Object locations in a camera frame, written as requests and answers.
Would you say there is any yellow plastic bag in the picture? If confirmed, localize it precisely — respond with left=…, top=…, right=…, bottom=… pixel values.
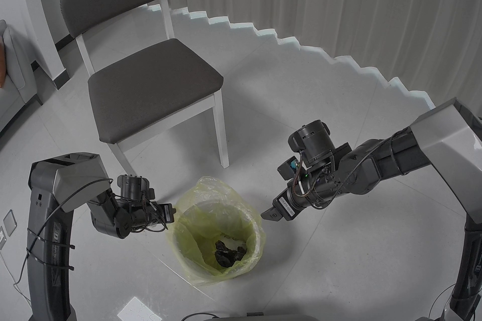
left=166, top=177, right=266, bottom=287

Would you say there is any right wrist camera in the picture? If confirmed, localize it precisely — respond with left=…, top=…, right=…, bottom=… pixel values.
left=277, top=157, right=300, bottom=181

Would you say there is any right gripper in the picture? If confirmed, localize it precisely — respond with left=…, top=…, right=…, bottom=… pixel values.
left=261, top=180, right=337, bottom=223

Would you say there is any pale grey sofa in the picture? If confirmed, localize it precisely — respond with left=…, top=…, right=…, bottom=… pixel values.
left=0, top=19, right=44, bottom=136

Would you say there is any grey padded white chair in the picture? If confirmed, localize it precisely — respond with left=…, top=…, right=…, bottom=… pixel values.
left=59, top=0, right=230, bottom=177

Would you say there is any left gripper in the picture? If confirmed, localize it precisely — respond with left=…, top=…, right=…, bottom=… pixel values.
left=149, top=203, right=177, bottom=228

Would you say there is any black plastic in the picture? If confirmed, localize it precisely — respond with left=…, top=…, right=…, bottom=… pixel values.
left=215, top=240, right=247, bottom=268

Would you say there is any black cable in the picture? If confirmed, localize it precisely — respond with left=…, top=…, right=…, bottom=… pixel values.
left=13, top=178, right=113, bottom=288

